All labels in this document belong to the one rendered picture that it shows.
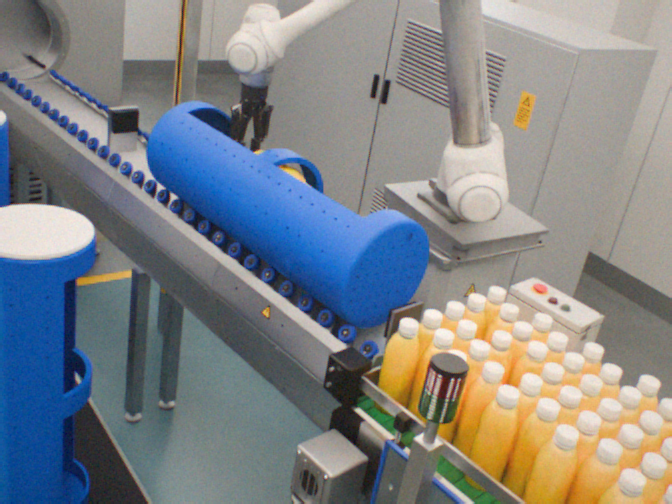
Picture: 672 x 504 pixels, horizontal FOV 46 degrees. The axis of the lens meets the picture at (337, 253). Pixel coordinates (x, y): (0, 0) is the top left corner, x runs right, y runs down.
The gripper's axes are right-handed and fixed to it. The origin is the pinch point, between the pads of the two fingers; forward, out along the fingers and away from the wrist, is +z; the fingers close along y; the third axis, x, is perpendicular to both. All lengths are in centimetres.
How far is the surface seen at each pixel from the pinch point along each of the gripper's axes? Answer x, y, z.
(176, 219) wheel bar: -7.5, 16.9, 21.6
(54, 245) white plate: 13, 62, 11
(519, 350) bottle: 100, -1, 7
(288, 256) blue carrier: 46, 20, 7
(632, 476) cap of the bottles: 137, 19, 3
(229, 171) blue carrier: 16.0, 17.4, -2.9
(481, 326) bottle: 88, -3, 9
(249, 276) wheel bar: 28.9, 16.9, 21.8
